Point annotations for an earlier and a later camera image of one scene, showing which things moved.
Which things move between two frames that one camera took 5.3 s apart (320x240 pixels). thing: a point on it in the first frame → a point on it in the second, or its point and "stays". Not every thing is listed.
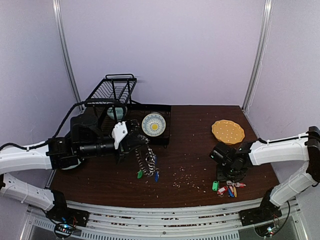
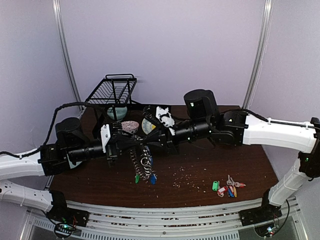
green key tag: [140, 174] → [137, 178]
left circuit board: [64, 230] stays
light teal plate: [69, 167] stays
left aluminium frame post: [57, 13] stays
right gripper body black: [225, 175] → [165, 135]
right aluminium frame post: [263, 33] stays
